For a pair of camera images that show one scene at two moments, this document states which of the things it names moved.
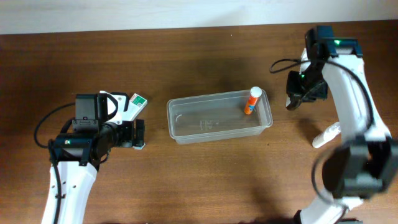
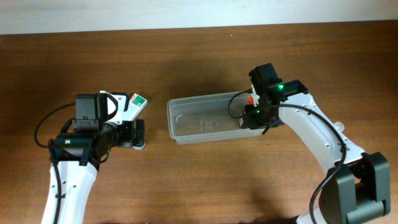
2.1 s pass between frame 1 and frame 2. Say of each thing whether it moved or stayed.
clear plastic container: stayed
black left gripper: stayed
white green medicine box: stayed
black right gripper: moved
